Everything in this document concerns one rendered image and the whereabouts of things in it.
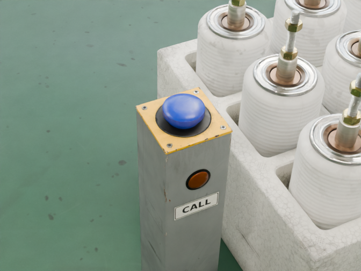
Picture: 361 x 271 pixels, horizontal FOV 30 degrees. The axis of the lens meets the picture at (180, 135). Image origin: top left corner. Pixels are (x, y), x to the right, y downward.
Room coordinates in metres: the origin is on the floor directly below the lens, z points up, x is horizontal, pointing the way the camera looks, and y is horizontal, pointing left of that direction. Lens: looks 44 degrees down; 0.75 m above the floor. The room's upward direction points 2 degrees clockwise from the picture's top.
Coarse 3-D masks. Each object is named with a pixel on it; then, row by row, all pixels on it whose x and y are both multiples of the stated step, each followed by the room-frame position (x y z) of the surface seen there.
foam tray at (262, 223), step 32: (160, 64) 0.74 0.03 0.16; (192, 64) 0.75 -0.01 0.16; (160, 96) 0.74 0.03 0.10; (256, 160) 0.54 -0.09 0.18; (288, 160) 0.55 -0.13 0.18; (256, 192) 0.51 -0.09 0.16; (288, 192) 0.50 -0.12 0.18; (224, 224) 0.56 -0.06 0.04; (256, 224) 0.50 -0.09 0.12; (288, 224) 0.45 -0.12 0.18; (352, 224) 0.45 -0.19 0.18; (256, 256) 0.49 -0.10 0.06; (288, 256) 0.44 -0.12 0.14; (320, 256) 0.41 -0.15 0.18; (352, 256) 0.43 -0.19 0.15
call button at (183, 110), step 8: (176, 96) 0.48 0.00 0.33; (184, 96) 0.48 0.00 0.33; (192, 96) 0.48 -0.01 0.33; (168, 104) 0.47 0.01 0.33; (176, 104) 0.47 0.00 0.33; (184, 104) 0.47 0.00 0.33; (192, 104) 0.47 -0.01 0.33; (200, 104) 0.47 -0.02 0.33; (168, 112) 0.46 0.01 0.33; (176, 112) 0.46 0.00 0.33; (184, 112) 0.46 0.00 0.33; (192, 112) 0.46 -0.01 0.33; (200, 112) 0.46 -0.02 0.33; (168, 120) 0.46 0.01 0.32; (176, 120) 0.45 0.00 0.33; (184, 120) 0.45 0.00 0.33; (192, 120) 0.45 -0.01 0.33; (200, 120) 0.46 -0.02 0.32; (184, 128) 0.45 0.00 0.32
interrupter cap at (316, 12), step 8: (288, 0) 0.77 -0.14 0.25; (296, 0) 0.77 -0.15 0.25; (328, 0) 0.77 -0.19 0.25; (336, 0) 0.77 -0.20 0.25; (296, 8) 0.75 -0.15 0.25; (304, 8) 0.75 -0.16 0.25; (312, 8) 0.75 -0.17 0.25; (320, 8) 0.76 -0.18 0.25; (328, 8) 0.75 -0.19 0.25; (336, 8) 0.75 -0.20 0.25; (312, 16) 0.74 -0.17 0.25; (320, 16) 0.74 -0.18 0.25
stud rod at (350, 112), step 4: (360, 72) 0.51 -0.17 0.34; (360, 76) 0.51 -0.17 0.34; (356, 80) 0.51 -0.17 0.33; (360, 80) 0.51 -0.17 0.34; (356, 84) 0.51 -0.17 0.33; (360, 84) 0.51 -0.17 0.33; (360, 88) 0.51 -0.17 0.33; (352, 96) 0.51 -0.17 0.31; (352, 100) 0.51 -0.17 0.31; (356, 100) 0.51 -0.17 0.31; (360, 100) 0.51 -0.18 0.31; (352, 104) 0.51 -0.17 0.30; (356, 104) 0.51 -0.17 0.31; (352, 108) 0.51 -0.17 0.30; (356, 108) 0.51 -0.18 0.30; (348, 112) 0.51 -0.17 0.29; (352, 112) 0.51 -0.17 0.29; (356, 112) 0.51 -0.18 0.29; (352, 116) 0.51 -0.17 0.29
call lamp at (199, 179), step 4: (200, 172) 0.44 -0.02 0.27; (204, 172) 0.44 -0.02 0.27; (192, 176) 0.43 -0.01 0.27; (196, 176) 0.43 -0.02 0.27; (200, 176) 0.44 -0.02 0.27; (204, 176) 0.44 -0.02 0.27; (208, 176) 0.44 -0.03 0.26; (192, 180) 0.43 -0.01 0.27; (196, 180) 0.43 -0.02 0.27; (200, 180) 0.44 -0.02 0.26; (204, 180) 0.44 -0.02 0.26; (192, 184) 0.43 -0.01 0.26; (196, 184) 0.43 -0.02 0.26; (200, 184) 0.44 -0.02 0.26; (192, 188) 0.43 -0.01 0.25
